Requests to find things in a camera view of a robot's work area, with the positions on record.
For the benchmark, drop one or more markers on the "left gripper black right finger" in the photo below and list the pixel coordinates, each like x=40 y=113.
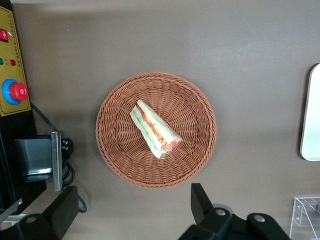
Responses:
x=203 y=215

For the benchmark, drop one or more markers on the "clear acrylic bottle rack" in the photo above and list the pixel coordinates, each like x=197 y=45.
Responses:
x=306 y=220

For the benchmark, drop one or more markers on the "round brown wicker basket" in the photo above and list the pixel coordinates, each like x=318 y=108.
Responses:
x=117 y=140

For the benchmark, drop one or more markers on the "triangle sandwich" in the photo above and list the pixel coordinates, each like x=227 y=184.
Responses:
x=152 y=127

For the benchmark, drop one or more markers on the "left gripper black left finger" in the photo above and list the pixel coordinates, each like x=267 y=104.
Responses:
x=62 y=207

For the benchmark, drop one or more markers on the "black control box yellow panel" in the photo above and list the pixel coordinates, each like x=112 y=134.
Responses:
x=12 y=45

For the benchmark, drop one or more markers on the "cream rectangular tray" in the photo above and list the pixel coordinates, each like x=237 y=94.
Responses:
x=312 y=120

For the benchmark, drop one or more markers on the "black bracket with metal plate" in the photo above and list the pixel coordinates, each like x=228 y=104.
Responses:
x=35 y=155

